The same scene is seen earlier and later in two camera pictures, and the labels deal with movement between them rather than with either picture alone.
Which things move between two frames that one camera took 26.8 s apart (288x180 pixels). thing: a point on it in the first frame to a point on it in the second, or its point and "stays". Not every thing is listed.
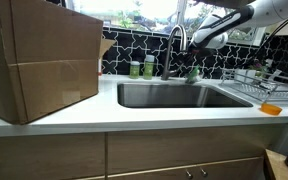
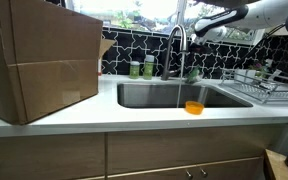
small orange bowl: (270, 109) to (194, 107)
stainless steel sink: (177, 95) stays
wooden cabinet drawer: (137, 152) stays
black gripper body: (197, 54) to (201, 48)
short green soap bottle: (134, 69) stays
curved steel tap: (168, 73) stays
